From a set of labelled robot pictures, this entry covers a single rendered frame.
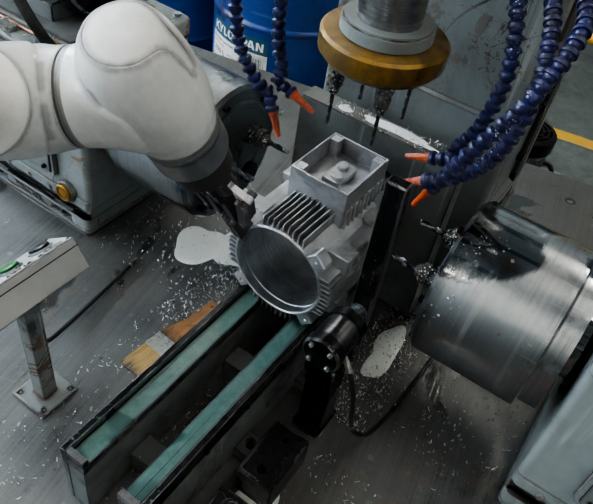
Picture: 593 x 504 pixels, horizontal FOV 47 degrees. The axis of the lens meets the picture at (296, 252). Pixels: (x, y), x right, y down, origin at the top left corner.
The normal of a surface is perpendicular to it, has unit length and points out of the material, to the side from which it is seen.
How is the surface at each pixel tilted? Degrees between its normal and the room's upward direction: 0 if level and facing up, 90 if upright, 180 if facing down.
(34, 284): 54
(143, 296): 0
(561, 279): 17
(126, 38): 36
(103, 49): 41
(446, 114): 90
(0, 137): 93
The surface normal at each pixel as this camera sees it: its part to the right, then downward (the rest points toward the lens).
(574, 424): -0.56, 0.52
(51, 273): 0.74, -0.03
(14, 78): 0.42, -0.08
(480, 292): -0.36, -0.04
